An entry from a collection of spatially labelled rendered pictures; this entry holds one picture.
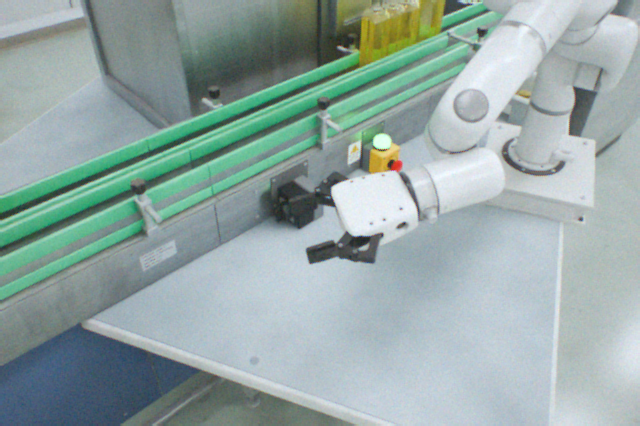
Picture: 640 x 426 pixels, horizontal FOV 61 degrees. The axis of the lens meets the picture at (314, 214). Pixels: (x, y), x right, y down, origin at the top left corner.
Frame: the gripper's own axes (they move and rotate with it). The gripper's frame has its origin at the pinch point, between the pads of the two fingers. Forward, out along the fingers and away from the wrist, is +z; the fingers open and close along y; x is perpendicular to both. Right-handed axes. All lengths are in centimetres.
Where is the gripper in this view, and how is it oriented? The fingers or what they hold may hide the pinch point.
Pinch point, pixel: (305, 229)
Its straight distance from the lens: 75.3
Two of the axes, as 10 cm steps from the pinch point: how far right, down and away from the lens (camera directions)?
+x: -1.4, -6.3, -7.6
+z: -9.5, 3.0, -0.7
